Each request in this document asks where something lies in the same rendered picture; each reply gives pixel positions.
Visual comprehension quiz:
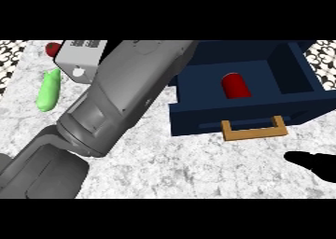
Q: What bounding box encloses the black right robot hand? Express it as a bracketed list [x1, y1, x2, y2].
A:
[283, 150, 336, 186]

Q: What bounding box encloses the dark blue drawer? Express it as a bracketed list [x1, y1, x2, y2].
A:
[168, 57, 336, 137]

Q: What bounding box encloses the red can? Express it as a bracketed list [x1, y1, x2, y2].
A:
[221, 72, 254, 100]

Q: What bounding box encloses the dark blue cabinet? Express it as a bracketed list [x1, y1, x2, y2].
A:
[186, 39, 319, 66]

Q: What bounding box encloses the green vegetable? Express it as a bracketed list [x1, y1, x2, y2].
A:
[34, 67, 62, 113]

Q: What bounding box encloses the red round fruit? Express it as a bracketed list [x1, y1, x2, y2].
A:
[44, 42, 64, 59]

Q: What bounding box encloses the wooden drawer handle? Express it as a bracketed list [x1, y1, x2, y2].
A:
[221, 115, 289, 142]

